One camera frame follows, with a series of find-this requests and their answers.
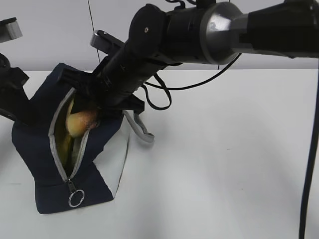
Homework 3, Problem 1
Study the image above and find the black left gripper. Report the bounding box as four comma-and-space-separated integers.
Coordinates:
0, 54, 34, 125

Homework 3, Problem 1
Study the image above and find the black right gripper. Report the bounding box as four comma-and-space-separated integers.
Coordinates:
59, 4, 182, 110

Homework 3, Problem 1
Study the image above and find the brown bread roll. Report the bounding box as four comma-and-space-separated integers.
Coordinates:
65, 111, 98, 138

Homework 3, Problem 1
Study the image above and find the yellow banana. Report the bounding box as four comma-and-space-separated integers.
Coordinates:
54, 98, 74, 167

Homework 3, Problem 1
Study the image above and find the navy blue lunch bag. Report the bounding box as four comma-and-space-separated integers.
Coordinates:
11, 63, 154, 214

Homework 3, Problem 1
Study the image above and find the green lidded food container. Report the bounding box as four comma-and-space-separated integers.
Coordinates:
70, 136, 85, 166

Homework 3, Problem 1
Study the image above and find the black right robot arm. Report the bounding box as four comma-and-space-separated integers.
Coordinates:
59, 0, 319, 114

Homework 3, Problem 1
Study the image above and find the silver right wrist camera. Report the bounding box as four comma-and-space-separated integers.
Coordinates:
90, 30, 124, 55

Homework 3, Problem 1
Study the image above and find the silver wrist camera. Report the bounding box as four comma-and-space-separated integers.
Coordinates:
0, 17, 23, 43
90, 30, 124, 55

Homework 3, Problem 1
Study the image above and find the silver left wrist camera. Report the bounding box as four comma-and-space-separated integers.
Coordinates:
0, 17, 23, 43

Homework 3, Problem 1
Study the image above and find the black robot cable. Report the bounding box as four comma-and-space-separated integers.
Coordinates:
142, 0, 319, 239

